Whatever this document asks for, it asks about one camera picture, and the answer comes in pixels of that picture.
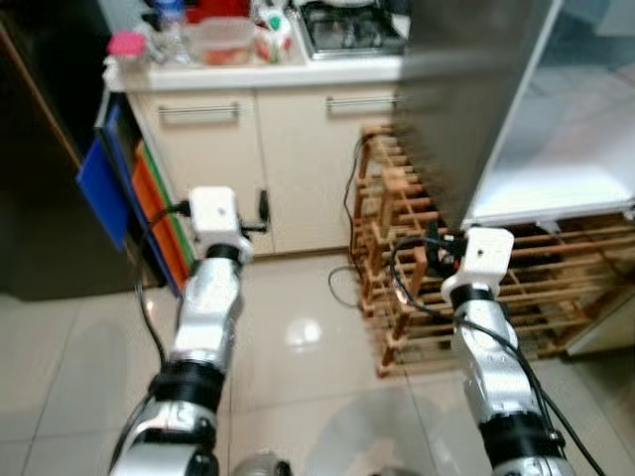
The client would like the clear container with pink lid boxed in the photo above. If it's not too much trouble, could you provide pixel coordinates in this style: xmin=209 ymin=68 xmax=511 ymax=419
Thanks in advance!
xmin=107 ymin=30 xmax=148 ymax=68

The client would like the bright blue board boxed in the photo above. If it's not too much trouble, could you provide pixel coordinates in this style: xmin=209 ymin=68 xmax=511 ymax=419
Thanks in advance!
xmin=76 ymin=134 xmax=130 ymax=251

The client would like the white kitchen countertop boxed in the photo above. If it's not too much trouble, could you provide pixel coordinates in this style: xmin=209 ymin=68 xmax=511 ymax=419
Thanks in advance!
xmin=104 ymin=55 xmax=408 ymax=95

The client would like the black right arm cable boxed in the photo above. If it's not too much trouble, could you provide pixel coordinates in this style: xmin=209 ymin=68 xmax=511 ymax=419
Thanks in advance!
xmin=390 ymin=236 xmax=606 ymax=476

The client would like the wooden slatted rack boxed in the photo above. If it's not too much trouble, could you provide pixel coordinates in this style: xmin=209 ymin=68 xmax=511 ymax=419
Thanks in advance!
xmin=349 ymin=124 xmax=635 ymax=378

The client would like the silver cabinet handle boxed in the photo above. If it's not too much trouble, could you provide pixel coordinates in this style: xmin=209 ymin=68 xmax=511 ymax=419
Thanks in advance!
xmin=325 ymin=94 xmax=398 ymax=115
xmin=157 ymin=102 xmax=241 ymax=125

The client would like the thin black power cord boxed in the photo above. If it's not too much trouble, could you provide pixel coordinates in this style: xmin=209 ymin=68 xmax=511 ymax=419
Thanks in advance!
xmin=327 ymin=134 xmax=370 ymax=310

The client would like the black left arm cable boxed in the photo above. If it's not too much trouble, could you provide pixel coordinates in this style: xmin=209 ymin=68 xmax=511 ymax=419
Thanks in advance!
xmin=104 ymin=198 xmax=191 ymax=467

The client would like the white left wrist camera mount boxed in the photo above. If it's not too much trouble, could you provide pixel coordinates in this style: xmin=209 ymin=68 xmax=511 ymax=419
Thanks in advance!
xmin=187 ymin=185 xmax=255 ymax=261

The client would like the orange board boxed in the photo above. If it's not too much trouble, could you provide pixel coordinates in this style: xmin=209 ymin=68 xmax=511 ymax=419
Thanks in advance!
xmin=131 ymin=149 xmax=191 ymax=289

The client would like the beige kitchen cabinet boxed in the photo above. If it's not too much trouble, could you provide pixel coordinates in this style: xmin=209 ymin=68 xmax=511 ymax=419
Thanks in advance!
xmin=124 ymin=84 xmax=403 ymax=257

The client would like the steel gas stove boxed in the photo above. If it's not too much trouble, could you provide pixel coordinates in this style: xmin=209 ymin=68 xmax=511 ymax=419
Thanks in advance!
xmin=298 ymin=0 xmax=408 ymax=59

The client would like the white patterned mug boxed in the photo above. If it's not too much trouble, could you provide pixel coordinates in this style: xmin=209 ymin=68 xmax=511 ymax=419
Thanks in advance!
xmin=253 ymin=5 xmax=296 ymax=62

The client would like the dark blue board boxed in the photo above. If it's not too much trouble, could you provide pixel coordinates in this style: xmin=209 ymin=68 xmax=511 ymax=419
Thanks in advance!
xmin=94 ymin=94 xmax=185 ymax=297

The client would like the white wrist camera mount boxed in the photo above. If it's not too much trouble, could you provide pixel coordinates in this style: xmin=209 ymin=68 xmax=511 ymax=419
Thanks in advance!
xmin=187 ymin=185 xmax=255 ymax=261
xmin=440 ymin=226 xmax=516 ymax=298

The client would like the grey fridge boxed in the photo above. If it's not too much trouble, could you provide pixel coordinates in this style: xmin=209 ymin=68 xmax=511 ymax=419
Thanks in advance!
xmin=392 ymin=0 xmax=635 ymax=229

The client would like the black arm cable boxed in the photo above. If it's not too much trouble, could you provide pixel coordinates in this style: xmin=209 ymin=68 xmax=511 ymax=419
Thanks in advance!
xmin=104 ymin=198 xmax=191 ymax=467
xmin=390 ymin=236 xmax=606 ymax=476

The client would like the green board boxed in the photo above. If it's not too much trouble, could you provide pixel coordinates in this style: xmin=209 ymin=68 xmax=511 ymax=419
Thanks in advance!
xmin=134 ymin=139 xmax=165 ymax=191

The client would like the dark tall cabinet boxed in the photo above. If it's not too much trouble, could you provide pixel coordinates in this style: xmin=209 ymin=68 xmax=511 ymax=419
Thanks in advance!
xmin=0 ymin=10 xmax=130 ymax=300

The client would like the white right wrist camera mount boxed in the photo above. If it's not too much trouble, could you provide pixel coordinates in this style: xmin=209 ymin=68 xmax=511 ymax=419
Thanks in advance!
xmin=440 ymin=226 xmax=516 ymax=298

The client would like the grey left robot foot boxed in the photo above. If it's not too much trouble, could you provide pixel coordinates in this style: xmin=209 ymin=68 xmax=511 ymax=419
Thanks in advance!
xmin=230 ymin=451 xmax=294 ymax=476

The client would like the clear tub with red food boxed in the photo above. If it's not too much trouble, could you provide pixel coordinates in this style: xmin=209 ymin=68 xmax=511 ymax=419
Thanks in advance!
xmin=190 ymin=17 xmax=257 ymax=66

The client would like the clear plastic water bottle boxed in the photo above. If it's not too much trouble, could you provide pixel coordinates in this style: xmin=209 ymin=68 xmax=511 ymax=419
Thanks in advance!
xmin=149 ymin=0 xmax=191 ymax=62

